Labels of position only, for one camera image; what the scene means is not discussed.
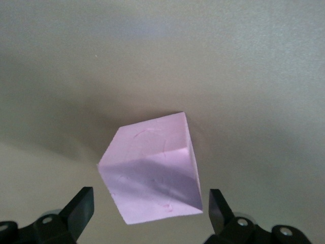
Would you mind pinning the paper table cover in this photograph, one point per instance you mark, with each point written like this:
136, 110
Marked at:
162, 63

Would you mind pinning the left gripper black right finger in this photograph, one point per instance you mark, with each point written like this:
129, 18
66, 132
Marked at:
221, 216

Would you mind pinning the pink foam cube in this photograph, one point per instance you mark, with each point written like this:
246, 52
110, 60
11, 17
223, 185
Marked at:
152, 157

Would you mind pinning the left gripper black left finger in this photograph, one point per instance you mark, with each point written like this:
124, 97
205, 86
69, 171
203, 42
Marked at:
76, 213

